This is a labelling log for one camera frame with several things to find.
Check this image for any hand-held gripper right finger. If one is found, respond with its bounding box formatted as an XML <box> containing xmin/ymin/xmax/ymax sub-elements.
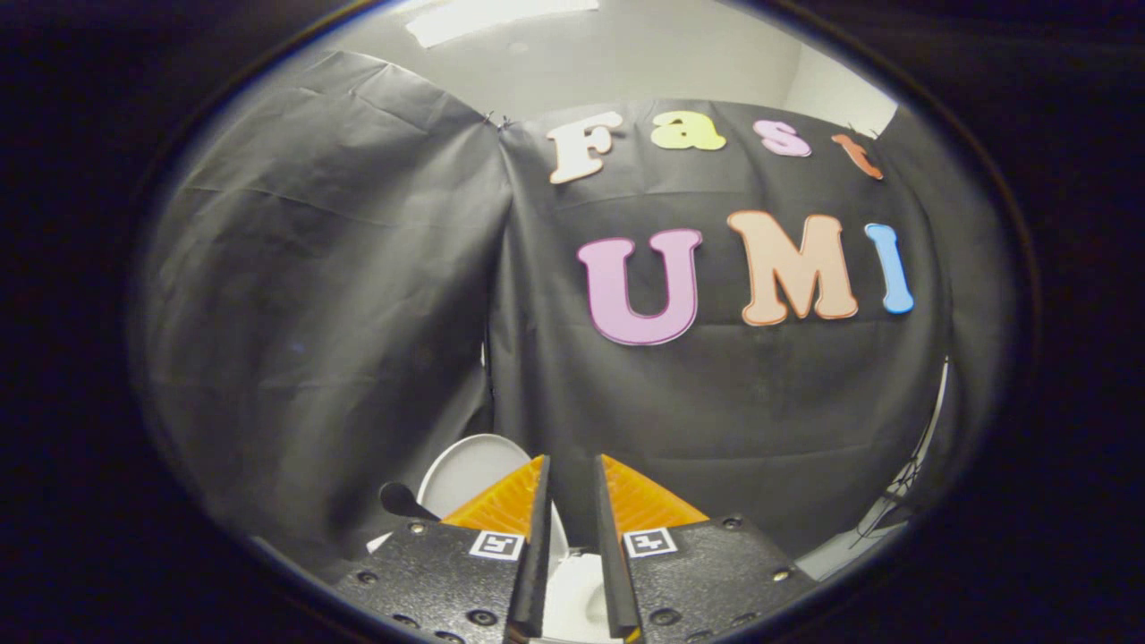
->
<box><xmin>593</xmin><ymin>453</ymin><xmax>819</xmax><ymax>641</ymax></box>

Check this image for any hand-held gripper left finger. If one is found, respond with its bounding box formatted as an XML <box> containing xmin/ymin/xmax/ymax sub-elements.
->
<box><xmin>335</xmin><ymin>454</ymin><xmax>553</xmax><ymax>641</ymax></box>

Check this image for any white toilet lid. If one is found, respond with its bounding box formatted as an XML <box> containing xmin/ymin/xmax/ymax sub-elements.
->
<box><xmin>416</xmin><ymin>434</ymin><xmax>570</xmax><ymax>573</ymax></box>

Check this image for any white toilet with tank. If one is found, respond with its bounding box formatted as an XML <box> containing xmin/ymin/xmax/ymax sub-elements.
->
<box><xmin>365</xmin><ymin>532</ymin><xmax>627</xmax><ymax>643</ymax></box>

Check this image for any black backdrop cloth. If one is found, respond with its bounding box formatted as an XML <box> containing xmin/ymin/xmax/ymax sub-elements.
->
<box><xmin>130</xmin><ymin>49</ymin><xmax>1016</xmax><ymax>582</ymax></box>

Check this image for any black tripod stand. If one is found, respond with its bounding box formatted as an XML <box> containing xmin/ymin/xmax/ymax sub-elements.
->
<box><xmin>850</xmin><ymin>358</ymin><xmax>949</xmax><ymax>548</ymax></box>

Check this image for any ceiling light panel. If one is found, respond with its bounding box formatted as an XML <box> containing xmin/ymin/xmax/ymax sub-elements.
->
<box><xmin>404</xmin><ymin>0</ymin><xmax>600</xmax><ymax>47</ymax></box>

